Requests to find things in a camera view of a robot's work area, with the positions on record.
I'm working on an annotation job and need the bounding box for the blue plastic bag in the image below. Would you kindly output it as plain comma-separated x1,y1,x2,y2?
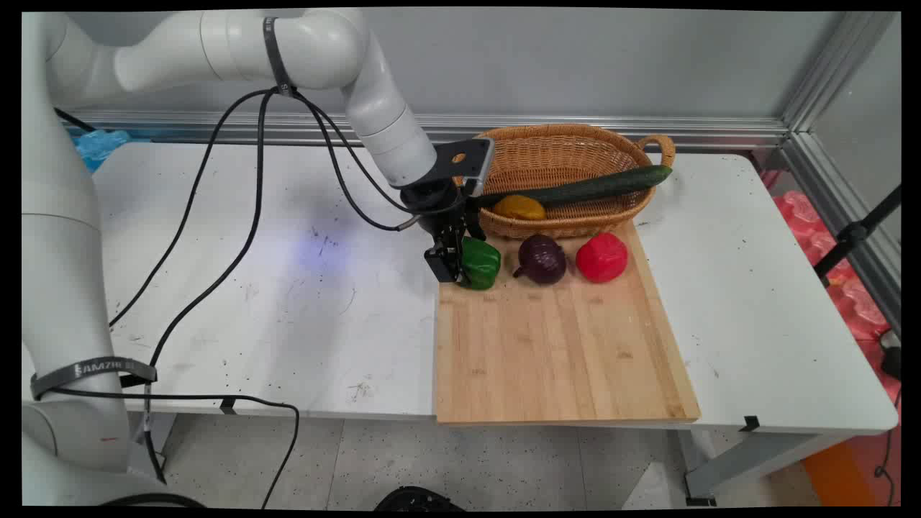
72,129,132,174

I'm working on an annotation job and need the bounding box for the purple red onion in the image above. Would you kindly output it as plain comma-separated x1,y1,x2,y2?
512,234,568,286

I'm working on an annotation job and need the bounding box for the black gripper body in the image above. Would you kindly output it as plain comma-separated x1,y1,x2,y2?
399,178,470,240

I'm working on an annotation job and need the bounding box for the aluminium rear frame rail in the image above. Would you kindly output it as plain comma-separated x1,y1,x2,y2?
56,109,792,150

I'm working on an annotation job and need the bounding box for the wooden cutting board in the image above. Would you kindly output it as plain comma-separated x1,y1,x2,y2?
434,219,702,425

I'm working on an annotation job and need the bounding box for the pink bubble wrap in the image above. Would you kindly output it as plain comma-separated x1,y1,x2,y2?
759,169,902,404

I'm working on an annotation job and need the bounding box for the small black device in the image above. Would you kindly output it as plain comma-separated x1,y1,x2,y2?
880,330,902,381

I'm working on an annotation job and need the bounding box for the black floor cable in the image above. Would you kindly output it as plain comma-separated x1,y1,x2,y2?
43,387,301,510

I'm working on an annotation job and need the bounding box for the long dark green cucumber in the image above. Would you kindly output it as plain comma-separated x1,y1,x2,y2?
471,165,673,211

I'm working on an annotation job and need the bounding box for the black printed velcro strap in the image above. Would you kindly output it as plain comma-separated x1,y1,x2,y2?
30,356,158,401

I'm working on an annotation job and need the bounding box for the grey table leg frame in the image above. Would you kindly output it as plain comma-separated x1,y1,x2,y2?
676,428,853,507

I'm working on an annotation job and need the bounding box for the black tripod stand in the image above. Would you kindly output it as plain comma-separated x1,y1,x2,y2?
813,183,902,288

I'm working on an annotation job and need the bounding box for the yellow bell pepper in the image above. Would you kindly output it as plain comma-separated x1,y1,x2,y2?
492,194,547,222

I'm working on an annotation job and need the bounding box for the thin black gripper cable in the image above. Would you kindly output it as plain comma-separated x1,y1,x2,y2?
306,108,461,217
291,92,422,232

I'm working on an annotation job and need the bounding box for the orange box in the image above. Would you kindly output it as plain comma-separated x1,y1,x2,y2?
801,430,902,509

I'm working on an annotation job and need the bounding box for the grey table leg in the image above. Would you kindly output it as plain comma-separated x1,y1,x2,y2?
128,412,178,481

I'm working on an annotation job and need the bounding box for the aluminium side frame rail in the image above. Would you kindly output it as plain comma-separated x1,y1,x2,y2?
779,11,902,335

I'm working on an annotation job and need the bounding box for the green bell pepper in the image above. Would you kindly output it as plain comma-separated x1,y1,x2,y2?
458,236,502,291

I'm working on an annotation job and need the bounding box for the long black cable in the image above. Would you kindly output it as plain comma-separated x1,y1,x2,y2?
108,88,283,329
141,89,277,484

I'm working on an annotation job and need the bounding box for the woven wicker basket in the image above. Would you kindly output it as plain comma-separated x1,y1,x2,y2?
453,124,676,240

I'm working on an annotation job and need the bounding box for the black round floor object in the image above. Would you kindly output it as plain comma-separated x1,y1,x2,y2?
373,486,467,512

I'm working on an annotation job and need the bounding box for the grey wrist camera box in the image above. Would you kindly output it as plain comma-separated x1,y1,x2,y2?
430,137,496,197

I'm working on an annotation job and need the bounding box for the red bell pepper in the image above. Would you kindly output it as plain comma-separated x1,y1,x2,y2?
575,232,629,284

